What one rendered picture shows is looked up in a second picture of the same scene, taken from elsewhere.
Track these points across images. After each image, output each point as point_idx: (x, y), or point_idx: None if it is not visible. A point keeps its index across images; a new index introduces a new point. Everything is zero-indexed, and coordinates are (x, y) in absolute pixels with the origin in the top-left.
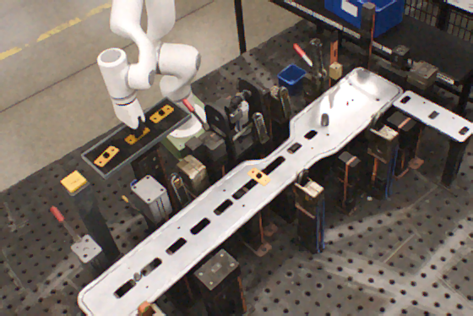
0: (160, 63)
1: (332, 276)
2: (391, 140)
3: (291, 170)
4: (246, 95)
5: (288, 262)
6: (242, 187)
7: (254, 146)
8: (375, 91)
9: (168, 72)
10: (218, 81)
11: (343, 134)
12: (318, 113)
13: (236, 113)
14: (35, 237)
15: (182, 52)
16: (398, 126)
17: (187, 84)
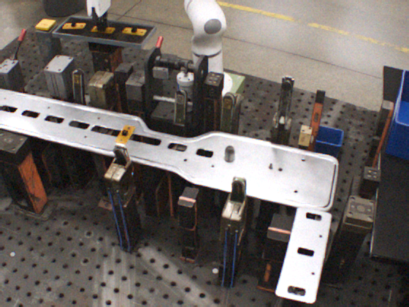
0: (188, 6)
1: (99, 269)
2: (223, 218)
3: (144, 154)
4: (182, 63)
5: (101, 229)
6: (111, 130)
7: None
8: (307, 185)
9: (189, 17)
10: (292, 97)
11: (220, 178)
12: (239, 148)
13: (158, 69)
14: None
15: (203, 7)
16: (270, 226)
17: (207, 45)
